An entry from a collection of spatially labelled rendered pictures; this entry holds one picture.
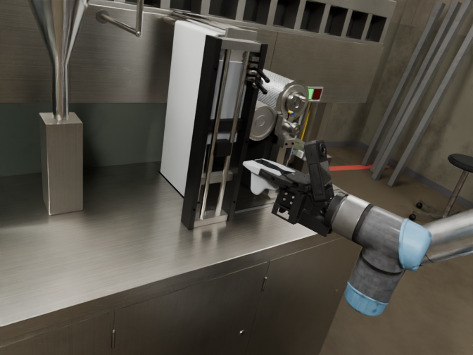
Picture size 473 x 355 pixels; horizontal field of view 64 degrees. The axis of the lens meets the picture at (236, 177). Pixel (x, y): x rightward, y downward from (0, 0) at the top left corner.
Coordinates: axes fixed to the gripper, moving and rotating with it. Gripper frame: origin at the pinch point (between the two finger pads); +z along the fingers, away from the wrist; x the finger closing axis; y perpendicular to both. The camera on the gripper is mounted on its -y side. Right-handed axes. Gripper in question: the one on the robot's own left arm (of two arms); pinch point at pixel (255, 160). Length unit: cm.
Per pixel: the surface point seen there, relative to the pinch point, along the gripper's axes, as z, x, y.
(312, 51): 41, 98, -27
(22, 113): 77, -8, 14
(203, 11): 60, 42, -29
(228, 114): 22.8, 19.2, -3.0
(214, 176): 21.9, 18.9, 15.3
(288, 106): 21, 50, -7
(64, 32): 50, -14, -14
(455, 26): 32, 369, -93
